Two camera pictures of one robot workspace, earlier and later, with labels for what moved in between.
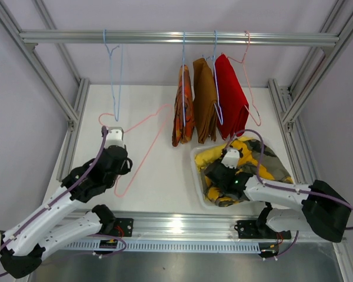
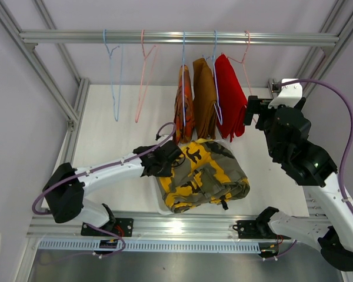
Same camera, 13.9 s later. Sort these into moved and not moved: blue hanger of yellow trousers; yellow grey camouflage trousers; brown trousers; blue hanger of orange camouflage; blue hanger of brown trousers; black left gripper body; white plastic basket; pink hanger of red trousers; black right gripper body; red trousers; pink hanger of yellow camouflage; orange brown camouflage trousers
Moved: pink hanger of yellow camouflage; black left gripper body; black right gripper body; yellow grey camouflage trousers; white plastic basket
Not moved: orange brown camouflage trousers; blue hanger of orange camouflage; blue hanger of brown trousers; blue hanger of yellow trousers; brown trousers; pink hanger of red trousers; red trousers
